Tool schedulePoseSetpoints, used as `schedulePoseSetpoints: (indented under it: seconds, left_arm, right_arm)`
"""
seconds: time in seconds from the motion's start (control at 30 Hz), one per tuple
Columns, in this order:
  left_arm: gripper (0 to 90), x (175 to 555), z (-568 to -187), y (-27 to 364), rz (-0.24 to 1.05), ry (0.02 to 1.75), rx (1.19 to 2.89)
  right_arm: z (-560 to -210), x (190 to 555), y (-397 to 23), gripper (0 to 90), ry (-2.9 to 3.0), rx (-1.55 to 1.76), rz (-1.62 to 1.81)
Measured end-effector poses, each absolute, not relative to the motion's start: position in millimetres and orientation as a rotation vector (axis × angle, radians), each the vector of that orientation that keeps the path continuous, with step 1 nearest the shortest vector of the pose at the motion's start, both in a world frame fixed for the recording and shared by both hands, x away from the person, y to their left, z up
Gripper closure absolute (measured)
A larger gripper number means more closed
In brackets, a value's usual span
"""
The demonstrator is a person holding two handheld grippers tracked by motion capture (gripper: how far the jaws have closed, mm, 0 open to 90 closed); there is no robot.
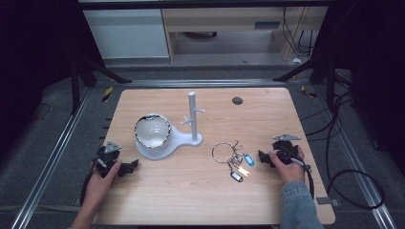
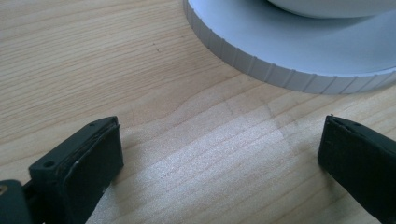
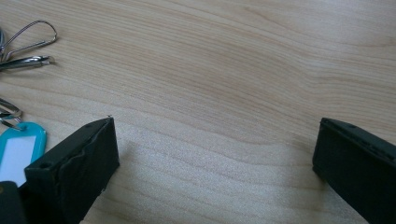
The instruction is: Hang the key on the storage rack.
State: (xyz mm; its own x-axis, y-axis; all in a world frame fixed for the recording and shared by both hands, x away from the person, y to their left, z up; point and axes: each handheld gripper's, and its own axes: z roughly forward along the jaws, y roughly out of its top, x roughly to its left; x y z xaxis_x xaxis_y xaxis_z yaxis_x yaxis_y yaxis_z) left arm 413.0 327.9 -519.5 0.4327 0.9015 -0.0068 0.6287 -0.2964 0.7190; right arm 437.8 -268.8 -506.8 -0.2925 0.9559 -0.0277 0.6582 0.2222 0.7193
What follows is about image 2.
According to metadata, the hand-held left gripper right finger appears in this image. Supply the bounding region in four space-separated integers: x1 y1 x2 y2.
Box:
317 114 396 224

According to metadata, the white ribbed round base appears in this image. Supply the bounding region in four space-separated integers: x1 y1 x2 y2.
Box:
182 0 396 95

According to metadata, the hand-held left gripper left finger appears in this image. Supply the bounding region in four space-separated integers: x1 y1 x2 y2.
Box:
28 116 124 224

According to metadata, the white rounded body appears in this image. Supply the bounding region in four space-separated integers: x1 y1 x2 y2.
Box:
266 0 396 19

